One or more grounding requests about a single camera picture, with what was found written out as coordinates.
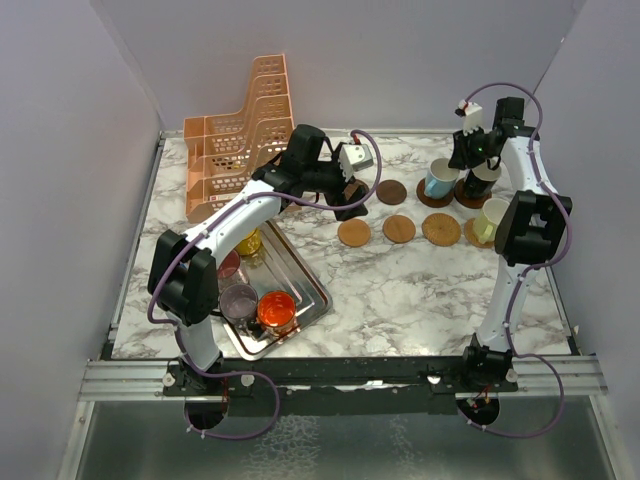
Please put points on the white cream cup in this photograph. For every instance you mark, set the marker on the white cream cup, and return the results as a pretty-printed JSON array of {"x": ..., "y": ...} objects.
[{"x": 486, "y": 223}]

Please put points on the silver metal tray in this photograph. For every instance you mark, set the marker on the silver metal tray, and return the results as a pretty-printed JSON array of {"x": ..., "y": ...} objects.
[{"x": 276, "y": 266}]

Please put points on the white blue mug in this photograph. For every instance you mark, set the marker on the white blue mug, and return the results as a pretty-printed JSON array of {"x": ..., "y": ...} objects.
[{"x": 440, "y": 179}]

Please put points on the dark brown wooden coaster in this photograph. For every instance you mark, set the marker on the dark brown wooden coaster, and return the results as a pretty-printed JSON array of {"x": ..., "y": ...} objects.
[{"x": 391, "y": 192}]

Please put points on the pink maroon mug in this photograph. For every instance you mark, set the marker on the pink maroon mug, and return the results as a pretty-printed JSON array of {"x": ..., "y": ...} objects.
[{"x": 230, "y": 270}]

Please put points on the light beech wooden coaster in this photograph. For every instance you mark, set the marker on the light beech wooden coaster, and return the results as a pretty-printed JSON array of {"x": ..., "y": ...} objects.
[{"x": 354, "y": 233}]

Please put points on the light brown wooden coaster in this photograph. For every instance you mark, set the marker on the light brown wooden coaster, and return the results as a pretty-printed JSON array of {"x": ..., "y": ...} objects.
[{"x": 399, "y": 229}]

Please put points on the dark walnut coaster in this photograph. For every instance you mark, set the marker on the dark walnut coaster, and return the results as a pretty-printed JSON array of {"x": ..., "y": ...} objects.
[{"x": 361, "y": 184}]

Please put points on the brown ringed wooden saucer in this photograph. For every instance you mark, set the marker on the brown ringed wooden saucer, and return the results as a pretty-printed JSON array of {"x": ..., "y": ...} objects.
[{"x": 433, "y": 202}]

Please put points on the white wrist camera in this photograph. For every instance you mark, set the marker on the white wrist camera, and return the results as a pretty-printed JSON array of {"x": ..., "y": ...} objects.
[
  {"x": 472, "y": 115},
  {"x": 353, "y": 158}
]

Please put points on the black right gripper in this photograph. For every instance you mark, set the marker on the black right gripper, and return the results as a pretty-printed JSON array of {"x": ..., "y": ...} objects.
[{"x": 461, "y": 158}]

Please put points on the yellow black mug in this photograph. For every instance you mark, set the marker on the yellow black mug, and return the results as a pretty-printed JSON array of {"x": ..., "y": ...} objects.
[{"x": 250, "y": 244}]

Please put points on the peach plastic file organizer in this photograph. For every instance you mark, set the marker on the peach plastic file organizer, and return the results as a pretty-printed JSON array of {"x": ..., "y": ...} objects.
[{"x": 225, "y": 149}]

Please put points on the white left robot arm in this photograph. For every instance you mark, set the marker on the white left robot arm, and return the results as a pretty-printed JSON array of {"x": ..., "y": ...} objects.
[{"x": 183, "y": 282}]

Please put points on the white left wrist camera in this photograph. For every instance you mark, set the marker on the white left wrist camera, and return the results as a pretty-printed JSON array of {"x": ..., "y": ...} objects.
[{"x": 353, "y": 158}]

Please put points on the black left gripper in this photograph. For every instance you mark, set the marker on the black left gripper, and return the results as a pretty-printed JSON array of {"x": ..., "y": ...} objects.
[{"x": 339, "y": 196}]

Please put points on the orange metallic cup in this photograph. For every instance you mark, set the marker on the orange metallic cup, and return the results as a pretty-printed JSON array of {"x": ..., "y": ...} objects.
[{"x": 276, "y": 313}]

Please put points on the purple glass cup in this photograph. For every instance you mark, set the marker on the purple glass cup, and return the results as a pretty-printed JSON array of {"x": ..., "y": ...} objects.
[{"x": 238, "y": 304}]

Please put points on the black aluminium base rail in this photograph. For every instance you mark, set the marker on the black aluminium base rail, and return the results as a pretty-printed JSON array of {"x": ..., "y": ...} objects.
[{"x": 337, "y": 386}]

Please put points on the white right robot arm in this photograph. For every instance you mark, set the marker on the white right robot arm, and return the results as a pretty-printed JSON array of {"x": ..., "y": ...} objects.
[{"x": 527, "y": 237}]

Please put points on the woven rattan coaster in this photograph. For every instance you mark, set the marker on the woven rattan coaster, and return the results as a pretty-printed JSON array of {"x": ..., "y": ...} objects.
[
  {"x": 472, "y": 238},
  {"x": 441, "y": 229}
]

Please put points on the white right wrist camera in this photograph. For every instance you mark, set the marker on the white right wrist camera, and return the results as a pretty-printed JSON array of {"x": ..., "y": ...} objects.
[{"x": 472, "y": 115}]

